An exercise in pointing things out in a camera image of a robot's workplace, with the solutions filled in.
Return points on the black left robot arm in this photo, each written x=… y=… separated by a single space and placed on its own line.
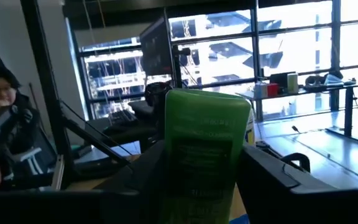
x=155 y=96

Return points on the person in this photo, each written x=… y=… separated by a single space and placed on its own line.
x=17 y=124

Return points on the red cup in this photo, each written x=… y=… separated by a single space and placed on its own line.
x=273 y=90

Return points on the green white box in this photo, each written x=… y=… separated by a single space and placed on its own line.
x=292 y=83

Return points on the black window frame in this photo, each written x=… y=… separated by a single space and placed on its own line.
x=255 y=46

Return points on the black aluminium rig frame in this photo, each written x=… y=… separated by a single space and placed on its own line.
x=42 y=77

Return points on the black headphones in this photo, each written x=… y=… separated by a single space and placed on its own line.
x=315 y=80

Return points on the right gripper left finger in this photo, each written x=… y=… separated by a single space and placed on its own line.
x=120 y=205

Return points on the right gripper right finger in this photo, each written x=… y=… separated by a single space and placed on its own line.
x=291 y=205

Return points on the grey cup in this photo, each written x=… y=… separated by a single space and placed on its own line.
x=260 y=91

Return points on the white printed booklet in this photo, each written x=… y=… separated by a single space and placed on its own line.
x=57 y=172

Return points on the black keyboard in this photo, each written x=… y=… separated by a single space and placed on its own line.
x=121 y=118

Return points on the yellow disinfecting wipes canister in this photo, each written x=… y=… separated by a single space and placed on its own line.
x=251 y=130

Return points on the pale blue pouch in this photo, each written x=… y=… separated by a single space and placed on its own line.
x=334 y=80

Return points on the black box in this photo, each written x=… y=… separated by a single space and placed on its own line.
x=278 y=77

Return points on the dark grey monitor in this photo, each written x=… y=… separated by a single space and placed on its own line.
x=155 y=46

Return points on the green shampoo bottle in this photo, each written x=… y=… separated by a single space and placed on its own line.
x=204 y=130

